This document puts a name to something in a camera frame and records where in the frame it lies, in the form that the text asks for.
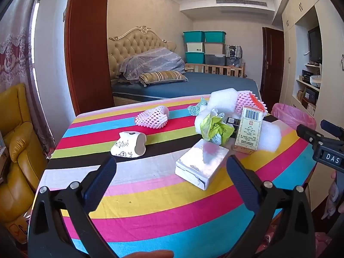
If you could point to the gold striped pillow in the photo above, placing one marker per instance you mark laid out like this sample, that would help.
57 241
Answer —
161 76

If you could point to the black cardboard box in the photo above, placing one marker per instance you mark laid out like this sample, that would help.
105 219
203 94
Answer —
231 121

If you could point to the pink and orange foam net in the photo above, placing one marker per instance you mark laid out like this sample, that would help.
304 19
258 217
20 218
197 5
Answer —
247 100

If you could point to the clear grey storage box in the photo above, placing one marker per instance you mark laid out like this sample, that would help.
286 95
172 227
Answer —
215 60

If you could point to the beige barcode carton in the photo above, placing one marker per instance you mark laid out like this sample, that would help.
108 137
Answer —
248 134

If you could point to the teal storage box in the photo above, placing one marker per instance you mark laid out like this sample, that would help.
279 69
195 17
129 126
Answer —
194 37
215 37
195 57

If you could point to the brown wooden wardrobe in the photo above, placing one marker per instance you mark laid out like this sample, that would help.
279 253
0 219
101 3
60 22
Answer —
88 45

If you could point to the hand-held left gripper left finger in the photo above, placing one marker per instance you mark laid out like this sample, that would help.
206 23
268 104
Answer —
99 182

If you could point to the black white checkered bag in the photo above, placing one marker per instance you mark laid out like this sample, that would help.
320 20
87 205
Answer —
233 51

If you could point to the white printed mug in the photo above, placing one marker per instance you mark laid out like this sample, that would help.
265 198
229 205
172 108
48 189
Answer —
126 146

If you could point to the dark fabric bag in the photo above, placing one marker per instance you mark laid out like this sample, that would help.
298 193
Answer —
233 61

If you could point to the silver cardboard box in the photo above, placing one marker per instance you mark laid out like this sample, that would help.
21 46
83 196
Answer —
199 161

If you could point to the white plastic bag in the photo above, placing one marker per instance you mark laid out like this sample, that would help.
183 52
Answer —
200 121

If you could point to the rainbow striped tablecloth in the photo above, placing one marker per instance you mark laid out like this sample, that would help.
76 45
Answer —
161 215

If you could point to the bed with tufted headboard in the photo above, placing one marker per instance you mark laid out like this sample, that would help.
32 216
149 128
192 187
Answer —
201 83

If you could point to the beige storage box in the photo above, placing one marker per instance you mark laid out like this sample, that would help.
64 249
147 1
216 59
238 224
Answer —
214 48

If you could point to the person's left hand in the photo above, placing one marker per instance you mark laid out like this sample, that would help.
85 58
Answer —
153 254

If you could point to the person's right hand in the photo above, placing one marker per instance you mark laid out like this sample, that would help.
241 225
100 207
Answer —
338 181

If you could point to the white built-in cabinet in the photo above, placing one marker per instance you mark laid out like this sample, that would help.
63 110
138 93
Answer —
330 59

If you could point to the black television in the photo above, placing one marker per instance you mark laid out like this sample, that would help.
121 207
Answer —
315 45

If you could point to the teal patterned cloth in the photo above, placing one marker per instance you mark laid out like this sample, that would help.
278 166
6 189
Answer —
197 107

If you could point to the grey patterned duvet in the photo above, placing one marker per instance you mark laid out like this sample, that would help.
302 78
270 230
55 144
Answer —
153 61

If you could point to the pale pink shoes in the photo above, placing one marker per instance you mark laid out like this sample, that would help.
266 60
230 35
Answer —
330 201

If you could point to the lace floral curtain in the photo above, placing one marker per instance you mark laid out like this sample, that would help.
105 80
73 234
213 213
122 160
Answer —
16 48

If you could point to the pink lined trash bin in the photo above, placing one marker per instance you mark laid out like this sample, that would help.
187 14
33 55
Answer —
290 115

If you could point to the dark brown door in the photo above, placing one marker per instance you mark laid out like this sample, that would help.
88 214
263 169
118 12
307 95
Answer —
272 64

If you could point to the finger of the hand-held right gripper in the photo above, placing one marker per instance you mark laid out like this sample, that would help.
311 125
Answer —
333 129
309 134

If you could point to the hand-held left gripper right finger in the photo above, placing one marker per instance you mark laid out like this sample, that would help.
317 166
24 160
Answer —
242 185

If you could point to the ceiling air vent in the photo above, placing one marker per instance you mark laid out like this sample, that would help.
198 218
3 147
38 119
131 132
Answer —
242 2

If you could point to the pink foam fruit net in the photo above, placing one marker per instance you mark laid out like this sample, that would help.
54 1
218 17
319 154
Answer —
150 118

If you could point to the wooden crib rail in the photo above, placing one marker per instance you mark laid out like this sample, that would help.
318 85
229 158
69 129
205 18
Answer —
215 70

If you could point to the yellow green wrapper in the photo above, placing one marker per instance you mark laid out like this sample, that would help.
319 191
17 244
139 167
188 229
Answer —
215 129

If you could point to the yellow leather sofa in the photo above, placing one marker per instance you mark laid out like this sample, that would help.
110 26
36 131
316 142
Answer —
18 150

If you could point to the large white foam sheet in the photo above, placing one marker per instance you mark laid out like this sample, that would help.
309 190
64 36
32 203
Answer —
270 137

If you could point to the white storage box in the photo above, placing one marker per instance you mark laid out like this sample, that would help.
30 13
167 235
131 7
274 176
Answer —
195 47

